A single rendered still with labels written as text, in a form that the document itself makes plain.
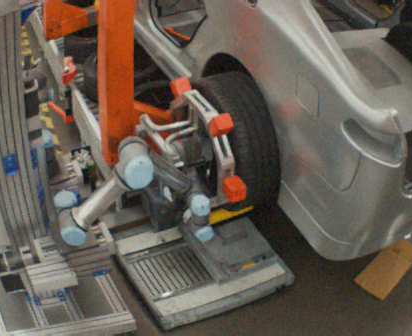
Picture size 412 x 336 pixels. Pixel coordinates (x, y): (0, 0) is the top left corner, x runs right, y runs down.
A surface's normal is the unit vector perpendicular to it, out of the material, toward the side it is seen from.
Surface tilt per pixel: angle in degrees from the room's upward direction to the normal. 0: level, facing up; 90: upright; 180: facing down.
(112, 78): 90
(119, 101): 90
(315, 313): 0
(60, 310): 0
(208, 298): 0
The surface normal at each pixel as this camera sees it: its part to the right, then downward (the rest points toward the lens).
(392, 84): 0.18, -0.50
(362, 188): -0.43, 0.57
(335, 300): 0.00, -0.77
